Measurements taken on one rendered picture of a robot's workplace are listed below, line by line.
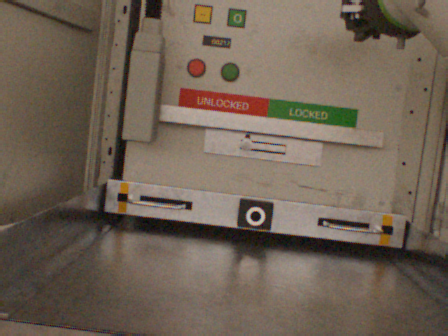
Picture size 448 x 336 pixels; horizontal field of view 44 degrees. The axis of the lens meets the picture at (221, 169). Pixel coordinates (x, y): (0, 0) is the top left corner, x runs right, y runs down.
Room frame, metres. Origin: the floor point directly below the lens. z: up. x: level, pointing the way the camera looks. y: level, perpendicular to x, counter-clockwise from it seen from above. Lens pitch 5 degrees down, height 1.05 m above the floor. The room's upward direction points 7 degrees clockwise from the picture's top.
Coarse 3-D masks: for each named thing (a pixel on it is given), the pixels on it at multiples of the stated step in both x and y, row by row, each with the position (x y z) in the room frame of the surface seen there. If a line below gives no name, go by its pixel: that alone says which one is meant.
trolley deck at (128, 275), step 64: (128, 256) 0.77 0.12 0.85; (192, 256) 0.81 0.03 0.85; (256, 256) 0.86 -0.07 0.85; (320, 256) 0.92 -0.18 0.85; (384, 256) 0.98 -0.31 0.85; (0, 320) 0.49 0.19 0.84; (64, 320) 0.51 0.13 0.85; (128, 320) 0.53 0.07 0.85; (192, 320) 0.55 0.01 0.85; (256, 320) 0.57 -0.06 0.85; (320, 320) 0.59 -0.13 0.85; (384, 320) 0.62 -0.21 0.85
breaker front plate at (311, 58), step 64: (192, 0) 0.99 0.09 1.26; (256, 0) 0.99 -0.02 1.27; (320, 0) 0.99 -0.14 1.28; (256, 64) 0.99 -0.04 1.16; (320, 64) 0.99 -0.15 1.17; (384, 64) 0.99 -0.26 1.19; (192, 128) 0.99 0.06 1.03; (384, 128) 0.99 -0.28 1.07; (256, 192) 0.99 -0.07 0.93; (320, 192) 0.99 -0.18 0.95; (384, 192) 0.99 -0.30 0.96
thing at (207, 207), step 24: (120, 192) 0.98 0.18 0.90; (144, 192) 0.98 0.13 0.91; (168, 192) 0.98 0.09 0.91; (192, 192) 0.98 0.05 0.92; (216, 192) 0.98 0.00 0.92; (144, 216) 0.98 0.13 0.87; (168, 216) 0.98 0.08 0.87; (192, 216) 0.98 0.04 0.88; (216, 216) 0.98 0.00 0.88; (288, 216) 0.98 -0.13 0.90; (312, 216) 0.98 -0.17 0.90; (336, 216) 0.98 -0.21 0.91; (360, 216) 0.98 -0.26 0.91; (336, 240) 0.98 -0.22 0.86; (360, 240) 0.98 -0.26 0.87
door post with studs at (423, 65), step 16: (416, 48) 1.17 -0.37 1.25; (432, 48) 1.17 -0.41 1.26; (416, 64) 1.17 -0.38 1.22; (432, 64) 1.17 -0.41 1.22; (416, 80) 1.17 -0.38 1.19; (416, 96) 1.17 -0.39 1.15; (416, 112) 1.17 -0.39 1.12; (416, 128) 1.17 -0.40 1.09; (416, 144) 1.17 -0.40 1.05; (400, 160) 1.17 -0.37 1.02; (416, 160) 1.17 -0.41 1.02; (400, 176) 1.17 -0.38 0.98; (416, 176) 1.17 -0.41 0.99; (400, 192) 1.17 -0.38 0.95; (400, 208) 1.17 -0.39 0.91
